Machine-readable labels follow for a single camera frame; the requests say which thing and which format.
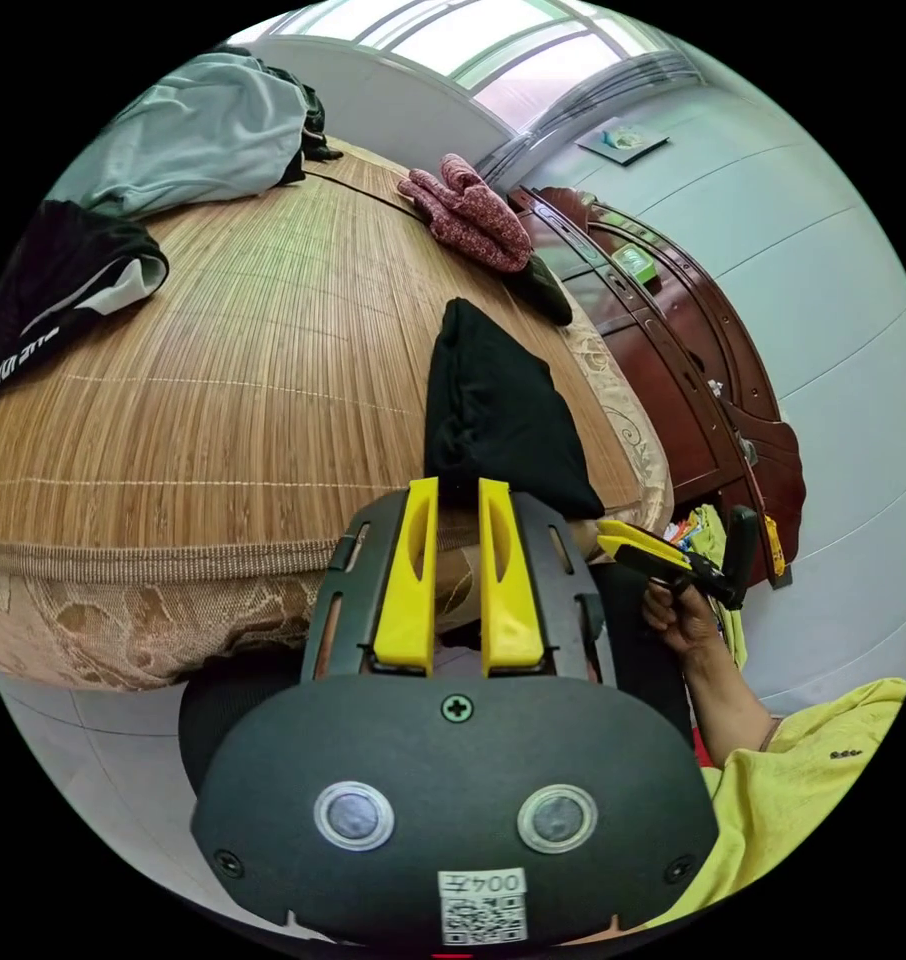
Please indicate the dark red wooden headboard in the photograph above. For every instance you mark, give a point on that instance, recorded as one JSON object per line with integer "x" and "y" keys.
{"x": 670, "y": 352}

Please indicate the window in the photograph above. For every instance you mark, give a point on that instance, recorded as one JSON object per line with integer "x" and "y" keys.
{"x": 498, "y": 45}

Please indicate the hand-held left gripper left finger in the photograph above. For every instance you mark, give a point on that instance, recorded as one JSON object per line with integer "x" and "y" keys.
{"x": 404, "y": 592}

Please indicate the person's body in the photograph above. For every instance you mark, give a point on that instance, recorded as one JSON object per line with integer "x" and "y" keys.
{"x": 798, "y": 795}

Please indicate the black pants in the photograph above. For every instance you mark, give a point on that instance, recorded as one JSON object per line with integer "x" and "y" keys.
{"x": 498, "y": 405}

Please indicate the red patterned garment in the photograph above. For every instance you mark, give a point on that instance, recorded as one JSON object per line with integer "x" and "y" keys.
{"x": 468, "y": 210}

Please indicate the yellow-green cloth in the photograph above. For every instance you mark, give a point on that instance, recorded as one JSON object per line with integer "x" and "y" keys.
{"x": 712, "y": 525}

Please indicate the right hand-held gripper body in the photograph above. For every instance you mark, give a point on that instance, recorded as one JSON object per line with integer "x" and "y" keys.
{"x": 678, "y": 568}

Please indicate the green box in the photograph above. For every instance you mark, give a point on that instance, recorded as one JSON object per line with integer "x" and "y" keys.
{"x": 634, "y": 264}

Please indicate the bed with woven mat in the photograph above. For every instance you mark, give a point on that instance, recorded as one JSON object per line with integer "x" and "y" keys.
{"x": 235, "y": 375}

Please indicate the wall picture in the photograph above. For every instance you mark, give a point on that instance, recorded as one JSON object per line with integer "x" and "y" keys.
{"x": 624, "y": 142}

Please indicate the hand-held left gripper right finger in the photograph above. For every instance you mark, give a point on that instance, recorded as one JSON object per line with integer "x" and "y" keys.
{"x": 509, "y": 592}

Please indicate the black shorts with white stripe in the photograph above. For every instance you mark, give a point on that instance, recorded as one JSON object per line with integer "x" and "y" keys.
{"x": 63, "y": 270}

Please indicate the person's right forearm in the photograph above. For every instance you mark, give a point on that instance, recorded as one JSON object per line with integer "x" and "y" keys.
{"x": 727, "y": 705}

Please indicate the person's right hand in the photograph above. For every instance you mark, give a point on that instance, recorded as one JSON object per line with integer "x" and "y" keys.
{"x": 685, "y": 622}

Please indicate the pile of clothes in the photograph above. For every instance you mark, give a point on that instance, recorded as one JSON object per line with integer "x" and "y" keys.
{"x": 198, "y": 127}

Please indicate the dark folded garment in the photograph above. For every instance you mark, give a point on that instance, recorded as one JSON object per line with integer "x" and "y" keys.
{"x": 547, "y": 289}

